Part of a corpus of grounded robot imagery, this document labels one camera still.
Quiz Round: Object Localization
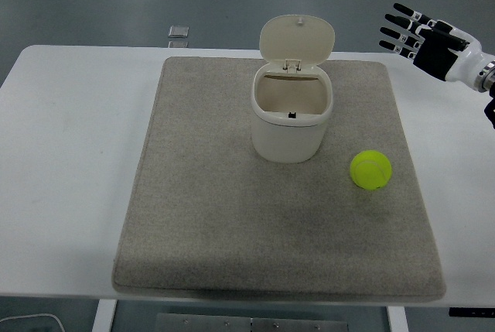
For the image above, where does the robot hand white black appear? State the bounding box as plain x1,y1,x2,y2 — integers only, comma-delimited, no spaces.
378,2,490,91

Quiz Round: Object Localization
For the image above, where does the yellow-green tennis ball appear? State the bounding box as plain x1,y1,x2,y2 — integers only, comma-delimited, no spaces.
350,149,393,192

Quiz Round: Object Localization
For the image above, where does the cream bin box with lid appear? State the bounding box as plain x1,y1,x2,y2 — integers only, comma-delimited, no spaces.
250,15,336,164

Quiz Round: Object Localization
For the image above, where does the black table control panel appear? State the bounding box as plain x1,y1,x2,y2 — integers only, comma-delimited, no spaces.
448,307,495,317

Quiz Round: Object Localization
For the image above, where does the beige grey felt mat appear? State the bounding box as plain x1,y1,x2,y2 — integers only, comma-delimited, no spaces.
111,56,448,303

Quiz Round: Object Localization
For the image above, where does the white table leg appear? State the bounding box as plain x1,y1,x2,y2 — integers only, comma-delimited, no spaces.
91,299,118,332
386,306,407,332

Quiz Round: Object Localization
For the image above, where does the grey metal plate with screws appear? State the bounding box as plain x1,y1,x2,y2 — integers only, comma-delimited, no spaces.
155,312,349,332

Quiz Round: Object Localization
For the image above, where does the white cable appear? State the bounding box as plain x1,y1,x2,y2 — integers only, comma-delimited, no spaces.
0,313,65,332

